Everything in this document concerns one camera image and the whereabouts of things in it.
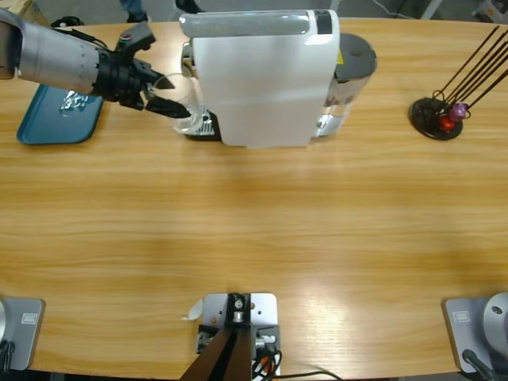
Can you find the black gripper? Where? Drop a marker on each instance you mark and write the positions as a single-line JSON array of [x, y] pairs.
[[117, 79]]

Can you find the clear drinking glass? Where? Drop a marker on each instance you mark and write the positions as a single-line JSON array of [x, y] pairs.
[[180, 89]]

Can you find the white capsule coffee machine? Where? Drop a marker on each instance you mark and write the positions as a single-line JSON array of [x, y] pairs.
[[262, 91]]

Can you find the red coffee capsule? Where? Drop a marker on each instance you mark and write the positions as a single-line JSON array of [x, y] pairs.
[[447, 124]]

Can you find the purple coffee capsule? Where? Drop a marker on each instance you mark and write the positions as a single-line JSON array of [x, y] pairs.
[[458, 112]]

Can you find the metal drip tray grate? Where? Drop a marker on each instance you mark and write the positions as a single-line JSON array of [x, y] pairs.
[[206, 127]]

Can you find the crumpled clear foil wrapper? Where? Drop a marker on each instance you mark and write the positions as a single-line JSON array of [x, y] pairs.
[[73, 104]]

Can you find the bystander in blue jeans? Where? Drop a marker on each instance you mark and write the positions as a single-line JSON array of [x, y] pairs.
[[133, 6]]

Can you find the teal plastic serving tray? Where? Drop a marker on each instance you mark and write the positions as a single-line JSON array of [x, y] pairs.
[[51, 127]]

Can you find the black floor equipment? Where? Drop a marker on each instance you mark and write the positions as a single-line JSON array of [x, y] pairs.
[[67, 21]]

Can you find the wooden crate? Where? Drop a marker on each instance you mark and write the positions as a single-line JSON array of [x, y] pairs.
[[28, 6]]

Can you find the clear water tank grey lid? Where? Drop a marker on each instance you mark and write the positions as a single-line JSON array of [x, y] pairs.
[[355, 55]]

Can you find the white paper tab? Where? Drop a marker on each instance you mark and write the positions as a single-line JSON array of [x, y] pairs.
[[195, 310]]

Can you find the white mounting block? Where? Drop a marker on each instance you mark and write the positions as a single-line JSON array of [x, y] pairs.
[[264, 309]]

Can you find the black capsule holder with rods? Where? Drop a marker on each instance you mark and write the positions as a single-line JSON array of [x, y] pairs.
[[426, 115]]

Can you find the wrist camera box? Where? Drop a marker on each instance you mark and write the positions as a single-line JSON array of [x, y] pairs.
[[137, 37]]

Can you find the dark brown post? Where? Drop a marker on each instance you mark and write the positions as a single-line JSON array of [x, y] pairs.
[[226, 353]]

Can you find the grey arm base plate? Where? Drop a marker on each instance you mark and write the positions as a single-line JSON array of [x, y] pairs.
[[21, 333], [468, 329]]

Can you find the grey metal frame leg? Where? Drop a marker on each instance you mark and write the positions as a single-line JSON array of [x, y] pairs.
[[432, 8]]

